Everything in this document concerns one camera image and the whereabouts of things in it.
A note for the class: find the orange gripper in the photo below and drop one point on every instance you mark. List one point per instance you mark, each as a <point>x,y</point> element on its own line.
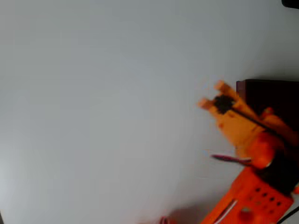
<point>230,116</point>

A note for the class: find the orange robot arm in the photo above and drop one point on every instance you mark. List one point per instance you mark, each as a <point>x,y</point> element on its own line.
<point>254,198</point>

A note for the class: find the small dark grey object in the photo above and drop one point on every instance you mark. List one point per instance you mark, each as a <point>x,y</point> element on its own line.
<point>223,103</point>

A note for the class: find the black object at corner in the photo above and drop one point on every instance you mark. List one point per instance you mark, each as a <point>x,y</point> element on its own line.
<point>290,3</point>

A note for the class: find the dark red open box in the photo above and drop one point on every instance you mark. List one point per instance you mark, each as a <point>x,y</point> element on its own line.
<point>268,93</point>

